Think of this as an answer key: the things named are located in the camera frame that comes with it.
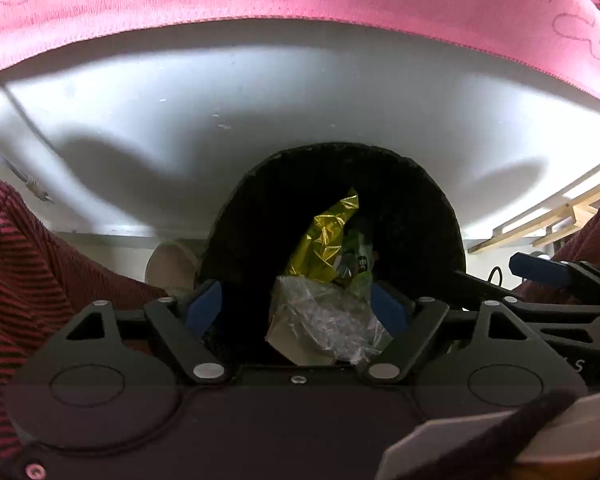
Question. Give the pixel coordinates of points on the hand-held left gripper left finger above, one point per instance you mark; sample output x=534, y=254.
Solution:
x=204, y=307

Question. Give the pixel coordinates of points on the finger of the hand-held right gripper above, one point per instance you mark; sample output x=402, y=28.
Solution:
x=540, y=267
x=480, y=290

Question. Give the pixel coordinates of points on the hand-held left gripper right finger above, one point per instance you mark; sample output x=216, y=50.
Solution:
x=387, y=307

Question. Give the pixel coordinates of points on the green wrapper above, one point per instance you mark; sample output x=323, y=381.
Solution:
x=360, y=260

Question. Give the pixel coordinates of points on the clear plastic bag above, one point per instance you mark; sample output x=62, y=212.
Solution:
x=320, y=315

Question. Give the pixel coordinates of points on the black trash bin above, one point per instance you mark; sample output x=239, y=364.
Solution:
x=250, y=240

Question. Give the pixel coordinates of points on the gold foil wrapper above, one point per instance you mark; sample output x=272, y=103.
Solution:
x=320, y=245

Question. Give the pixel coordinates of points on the person's right leg striped pants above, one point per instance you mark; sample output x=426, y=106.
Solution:
x=595, y=235

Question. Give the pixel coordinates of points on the person's leg striped pants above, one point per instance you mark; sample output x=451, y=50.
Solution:
x=40, y=270
x=595, y=235

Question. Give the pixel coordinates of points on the person's left leg striped pants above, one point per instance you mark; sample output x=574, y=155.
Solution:
x=40, y=270

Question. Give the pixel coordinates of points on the white table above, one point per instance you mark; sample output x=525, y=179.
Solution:
x=180, y=110

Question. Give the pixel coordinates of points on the wooden frame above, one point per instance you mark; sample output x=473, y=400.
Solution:
x=555, y=210

